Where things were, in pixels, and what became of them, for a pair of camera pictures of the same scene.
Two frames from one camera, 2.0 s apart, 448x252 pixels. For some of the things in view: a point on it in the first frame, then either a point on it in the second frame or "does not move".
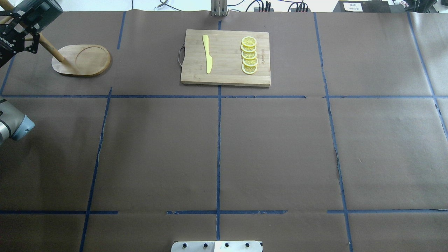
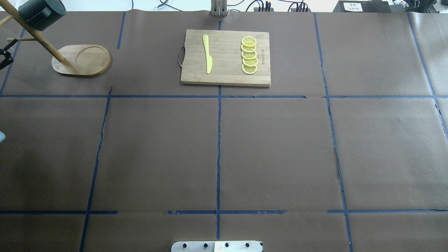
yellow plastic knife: [209, 58] does not move
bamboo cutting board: [224, 47] does not move
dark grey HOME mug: [42, 13] does not move
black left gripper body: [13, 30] to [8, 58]
